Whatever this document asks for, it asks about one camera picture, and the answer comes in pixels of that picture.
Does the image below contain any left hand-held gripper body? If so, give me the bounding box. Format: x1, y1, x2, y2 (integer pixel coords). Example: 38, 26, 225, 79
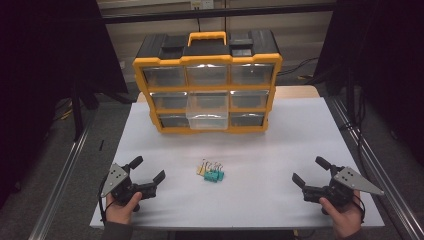
100, 162, 158, 205

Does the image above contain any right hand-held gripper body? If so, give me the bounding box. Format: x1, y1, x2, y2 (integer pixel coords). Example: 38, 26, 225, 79
302, 166, 385, 208

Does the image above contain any teal binder clip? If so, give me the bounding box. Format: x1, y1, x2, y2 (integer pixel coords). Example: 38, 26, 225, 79
213, 162, 225, 183

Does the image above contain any clear plastic drawer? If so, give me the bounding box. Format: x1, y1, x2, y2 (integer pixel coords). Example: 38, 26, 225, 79
185, 90, 230, 131

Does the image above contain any yellow and black drawer organizer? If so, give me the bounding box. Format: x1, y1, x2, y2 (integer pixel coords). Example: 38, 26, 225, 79
132, 30, 284, 135

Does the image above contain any person's left hand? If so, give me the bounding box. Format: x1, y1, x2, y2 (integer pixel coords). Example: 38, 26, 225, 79
105, 191, 144, 225

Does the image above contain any person's right hand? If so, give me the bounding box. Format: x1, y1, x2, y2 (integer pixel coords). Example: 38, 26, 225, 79
318, 190, 364, 240

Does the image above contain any white table sheet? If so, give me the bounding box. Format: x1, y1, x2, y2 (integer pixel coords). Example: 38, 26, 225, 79
89, 97, 386, 231

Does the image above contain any black stand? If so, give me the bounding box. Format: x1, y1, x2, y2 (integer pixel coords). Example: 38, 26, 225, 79
69, 78, 100, 142

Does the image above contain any grid of clear organizer drawers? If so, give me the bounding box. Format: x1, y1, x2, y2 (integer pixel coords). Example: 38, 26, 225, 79
142, 63, 276, 129

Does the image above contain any black curtain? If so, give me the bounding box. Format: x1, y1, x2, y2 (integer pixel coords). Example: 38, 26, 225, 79
0, 0, 130, 209
313, 0, 424, 168

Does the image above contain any black horizontal bar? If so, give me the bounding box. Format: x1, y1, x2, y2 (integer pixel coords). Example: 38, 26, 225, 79
100, 3, 336, 25

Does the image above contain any left hand-held gripper cable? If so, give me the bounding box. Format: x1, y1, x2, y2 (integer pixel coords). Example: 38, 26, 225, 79
97, 174, 112, 225

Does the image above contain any hand-held gripper cable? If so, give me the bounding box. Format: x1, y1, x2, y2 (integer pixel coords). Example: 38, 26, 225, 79
97, 174, 112, 225
352, 193, 367, 224

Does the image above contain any right hand-held gripper cable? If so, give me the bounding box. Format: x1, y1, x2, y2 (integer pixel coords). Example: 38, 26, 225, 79
352, 193, 367, 224

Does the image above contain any metal floor rail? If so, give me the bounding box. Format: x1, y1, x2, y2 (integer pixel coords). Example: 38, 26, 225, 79
28, 108, 98, 240
327, 95, 424, 240

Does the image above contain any yellow floor cable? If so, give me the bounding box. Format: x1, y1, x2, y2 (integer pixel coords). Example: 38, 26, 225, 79
59, 101, 75, 122

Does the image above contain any black floor cable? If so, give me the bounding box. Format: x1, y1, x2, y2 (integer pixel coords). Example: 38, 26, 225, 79
275, 56, 320, 78

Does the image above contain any white wall outlet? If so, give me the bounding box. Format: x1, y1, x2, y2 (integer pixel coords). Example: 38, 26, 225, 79
190, 0, 215, 11

